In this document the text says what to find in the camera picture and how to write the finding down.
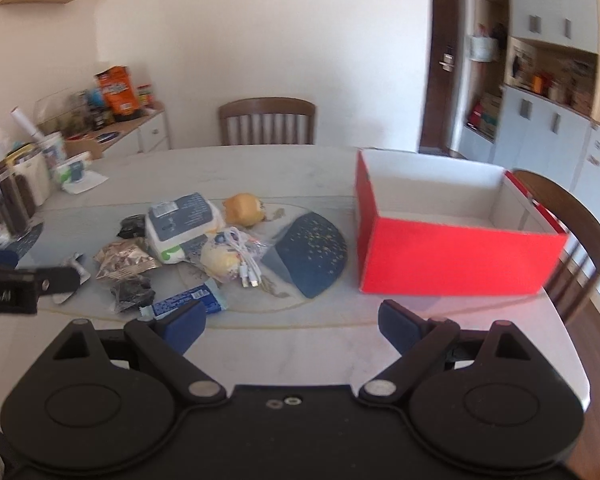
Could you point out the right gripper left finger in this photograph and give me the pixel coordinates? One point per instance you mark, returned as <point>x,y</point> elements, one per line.
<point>158,348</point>

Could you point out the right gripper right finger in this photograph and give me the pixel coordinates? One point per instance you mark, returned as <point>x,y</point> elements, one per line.
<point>422,344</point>

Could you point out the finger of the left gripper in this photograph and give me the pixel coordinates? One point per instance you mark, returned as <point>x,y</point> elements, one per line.
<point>41,277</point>

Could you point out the clear bag black snack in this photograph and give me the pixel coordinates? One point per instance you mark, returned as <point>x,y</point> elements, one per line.
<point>132,293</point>

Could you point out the blue wafer packet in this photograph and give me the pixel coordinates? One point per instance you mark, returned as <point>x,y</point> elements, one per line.
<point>208,294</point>

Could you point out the gold foil snack bag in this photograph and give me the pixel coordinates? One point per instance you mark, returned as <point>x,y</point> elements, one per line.
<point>124,259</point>

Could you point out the blueberry bread packet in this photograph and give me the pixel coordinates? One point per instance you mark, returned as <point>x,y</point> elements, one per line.
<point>229,255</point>

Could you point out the black sesame snack packet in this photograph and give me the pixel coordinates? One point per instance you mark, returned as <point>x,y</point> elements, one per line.
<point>132,227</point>

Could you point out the white blue tissue pack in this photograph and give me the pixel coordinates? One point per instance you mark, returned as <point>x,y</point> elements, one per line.
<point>177,229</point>

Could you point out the yellow plush toy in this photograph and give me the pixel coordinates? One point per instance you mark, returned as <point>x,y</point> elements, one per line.
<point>243,209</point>

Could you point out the silver white foil packet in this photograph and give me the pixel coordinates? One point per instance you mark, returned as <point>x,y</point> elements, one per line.
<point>69,278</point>

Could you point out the green white tissue box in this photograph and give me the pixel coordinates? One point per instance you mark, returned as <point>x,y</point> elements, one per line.
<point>72,169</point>

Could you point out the red cardboard box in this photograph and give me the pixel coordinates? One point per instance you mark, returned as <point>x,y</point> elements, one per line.
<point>444,227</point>

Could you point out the white sideboard cabinet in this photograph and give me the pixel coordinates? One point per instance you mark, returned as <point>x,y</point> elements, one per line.
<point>147,134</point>

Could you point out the right wooden chair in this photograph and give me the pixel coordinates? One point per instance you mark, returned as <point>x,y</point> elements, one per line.
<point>577,274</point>

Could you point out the wooden chair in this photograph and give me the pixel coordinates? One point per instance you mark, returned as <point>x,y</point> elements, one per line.
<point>269,120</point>
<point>577,274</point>

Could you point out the orange snack bag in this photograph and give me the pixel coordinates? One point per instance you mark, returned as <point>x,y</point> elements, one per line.
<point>117,92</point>

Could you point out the far wooden chair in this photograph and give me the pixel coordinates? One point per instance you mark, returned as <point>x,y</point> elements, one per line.
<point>269,120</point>

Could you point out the white storage cupboards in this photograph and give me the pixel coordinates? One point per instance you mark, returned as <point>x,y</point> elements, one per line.
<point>537,107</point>

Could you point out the hanging tote bag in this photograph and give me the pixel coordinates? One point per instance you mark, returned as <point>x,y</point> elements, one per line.
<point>482,47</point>

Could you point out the dark wooden door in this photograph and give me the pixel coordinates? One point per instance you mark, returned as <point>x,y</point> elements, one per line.
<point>444,75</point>

